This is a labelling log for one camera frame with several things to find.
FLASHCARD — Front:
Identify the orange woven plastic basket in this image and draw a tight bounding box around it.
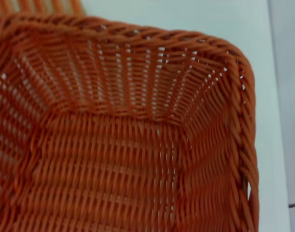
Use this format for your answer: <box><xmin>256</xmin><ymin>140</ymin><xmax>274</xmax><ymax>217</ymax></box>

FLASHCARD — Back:
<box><xmin>0</xmin><ymin>14</ymin><xmax>261</xmax><ymax>232</ymax></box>

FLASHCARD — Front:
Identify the orange cream striped bread roll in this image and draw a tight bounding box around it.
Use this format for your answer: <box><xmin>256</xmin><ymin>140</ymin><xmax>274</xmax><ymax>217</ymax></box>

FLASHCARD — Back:
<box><xmin>0</xmin><ymin>0</ymin><xmax>84</xmax><ymax>18</ymax></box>

